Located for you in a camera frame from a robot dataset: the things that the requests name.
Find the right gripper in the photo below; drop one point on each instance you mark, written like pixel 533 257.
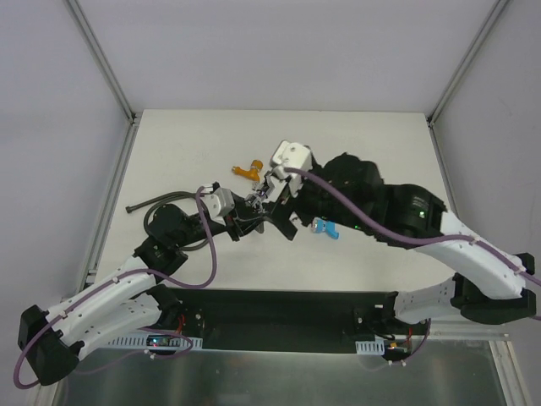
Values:
pixel 292 205

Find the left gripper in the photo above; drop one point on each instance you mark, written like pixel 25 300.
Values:
pixel 232 228

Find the chrome lever faucet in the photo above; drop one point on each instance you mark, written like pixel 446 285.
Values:
pixel 260 193

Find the blue plastic faucet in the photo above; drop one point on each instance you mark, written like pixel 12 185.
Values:
pixel 321 226

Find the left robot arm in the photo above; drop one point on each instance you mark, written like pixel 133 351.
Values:
pixel 53 341

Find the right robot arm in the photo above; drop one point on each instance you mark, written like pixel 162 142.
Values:
pixel 488 285

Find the orange plastic faucet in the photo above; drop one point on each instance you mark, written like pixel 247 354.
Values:
pixel 252 174

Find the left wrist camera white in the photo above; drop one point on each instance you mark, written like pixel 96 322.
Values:
pixel 218 201

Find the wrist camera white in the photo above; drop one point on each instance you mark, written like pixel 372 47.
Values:
pixel 291 155
pixel 218 201

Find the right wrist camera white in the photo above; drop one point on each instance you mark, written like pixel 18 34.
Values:
pixel 291 155

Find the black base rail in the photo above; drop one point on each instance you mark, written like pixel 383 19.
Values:
pixel 275 321

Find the left aluminium frame post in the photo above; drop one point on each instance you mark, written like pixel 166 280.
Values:
pixel 100 58

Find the aluminium frame post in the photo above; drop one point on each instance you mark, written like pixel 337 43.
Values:
pixel 483 33
pixel 100 58

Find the right aluminium frame post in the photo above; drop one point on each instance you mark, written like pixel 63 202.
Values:
pixel 483 33

